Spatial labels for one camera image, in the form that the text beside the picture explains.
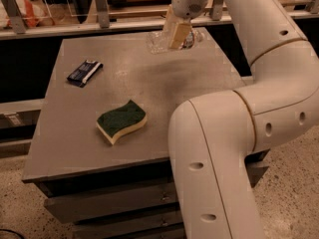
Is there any clear plastic water bottle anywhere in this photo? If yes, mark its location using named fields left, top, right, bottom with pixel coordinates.
left=146, top=29, right=205, bottom=55

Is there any grey drawer cabinet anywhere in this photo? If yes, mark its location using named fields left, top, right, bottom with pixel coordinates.
left=23, top=33, right=265, bottom=239

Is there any right metal rail bracket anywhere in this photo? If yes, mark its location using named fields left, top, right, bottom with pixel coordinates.
left=209, top=0, right=223, bottom=21

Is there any dark blue snack packet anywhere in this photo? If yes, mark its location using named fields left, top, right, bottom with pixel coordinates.
left=67, top=60, right=103, bottom=88

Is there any dark bar on shelf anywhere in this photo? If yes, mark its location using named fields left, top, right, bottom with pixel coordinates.
left=108, top=0, right=170, bottom=8

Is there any bottom grey drawer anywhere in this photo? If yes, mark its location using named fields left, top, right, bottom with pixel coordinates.
left=109, top=228, right=185, bottom=239

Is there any black floor cable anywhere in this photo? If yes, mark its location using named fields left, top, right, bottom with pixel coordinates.
left=0, top=228, right=26, bottom=239

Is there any green and yellow sponge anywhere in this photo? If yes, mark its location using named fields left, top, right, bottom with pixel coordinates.
left=97, top=100, right=148, bottom=145

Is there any top grey drawer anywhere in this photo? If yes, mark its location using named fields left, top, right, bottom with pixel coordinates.
left=44, top=182, right=177, bottom=223

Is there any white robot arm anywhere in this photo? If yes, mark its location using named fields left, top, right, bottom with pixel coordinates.
left=168, top=0, right=319, bottom=239

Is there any metal rail bracket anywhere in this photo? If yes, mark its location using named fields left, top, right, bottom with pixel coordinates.
left=1, top=0, right=27, bottom=34
left=95, top=0, right=110, bottom=28
left=209, top=0, right=223, bottom=21

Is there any orange and white bag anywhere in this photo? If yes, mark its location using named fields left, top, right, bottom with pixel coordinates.
left=0, top=0, right=54, bottom=28

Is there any middle grey drawer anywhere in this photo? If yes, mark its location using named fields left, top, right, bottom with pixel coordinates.
left=74, top=210, right=182, bottom=239

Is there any grey drawer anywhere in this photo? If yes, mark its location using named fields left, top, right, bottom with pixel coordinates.
left=44, top=182, right=177, bottom=223
left=74, top=210, right=182, bottom=239
left=109, top=228, right=185, bottom=239

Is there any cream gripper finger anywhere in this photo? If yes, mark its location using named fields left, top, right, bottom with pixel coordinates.
left=168, top=22, right=191, bottom=49
left=162, top=5, right=177, bottom=33

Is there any left metal rail bracket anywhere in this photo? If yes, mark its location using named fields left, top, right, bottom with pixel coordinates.
left=1, top=0, right=27, bottom=34

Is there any middle metal rail bracket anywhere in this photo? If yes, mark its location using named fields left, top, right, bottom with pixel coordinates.
left=95, top=0, right=110, bottom=28

